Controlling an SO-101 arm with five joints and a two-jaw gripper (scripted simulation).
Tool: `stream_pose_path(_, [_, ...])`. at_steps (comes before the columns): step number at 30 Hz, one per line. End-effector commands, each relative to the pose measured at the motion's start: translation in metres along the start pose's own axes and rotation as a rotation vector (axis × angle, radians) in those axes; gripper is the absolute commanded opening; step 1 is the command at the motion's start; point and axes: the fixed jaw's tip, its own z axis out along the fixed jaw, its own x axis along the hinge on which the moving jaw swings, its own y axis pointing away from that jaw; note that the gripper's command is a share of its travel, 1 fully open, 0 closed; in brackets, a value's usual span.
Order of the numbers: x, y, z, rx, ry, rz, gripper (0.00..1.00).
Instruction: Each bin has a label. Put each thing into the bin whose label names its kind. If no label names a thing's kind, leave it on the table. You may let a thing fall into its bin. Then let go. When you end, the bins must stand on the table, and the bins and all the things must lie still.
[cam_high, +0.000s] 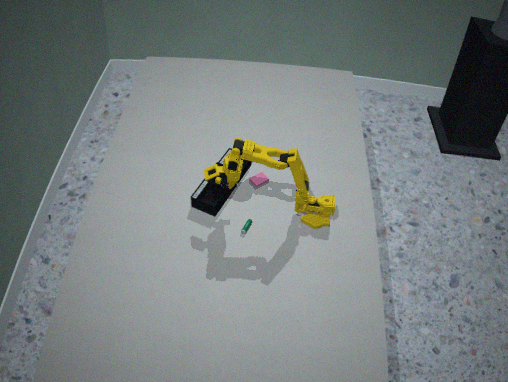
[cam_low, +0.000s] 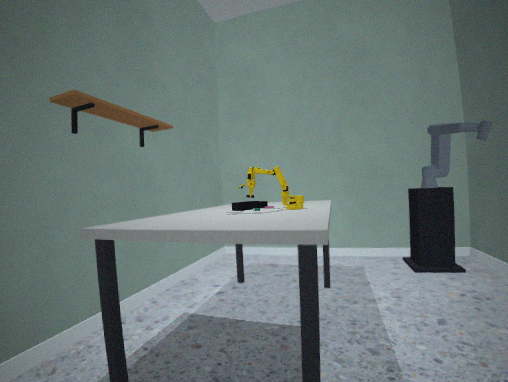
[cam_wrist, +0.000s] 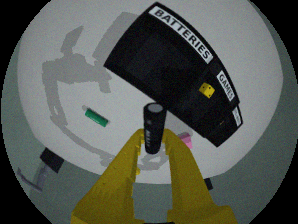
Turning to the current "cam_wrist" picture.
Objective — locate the pink flat pad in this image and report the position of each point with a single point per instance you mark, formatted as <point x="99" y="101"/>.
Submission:
<point x="186" y="139"/>

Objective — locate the green aa battery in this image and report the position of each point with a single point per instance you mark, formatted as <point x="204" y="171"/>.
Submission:
<point x="95" y="117"/>

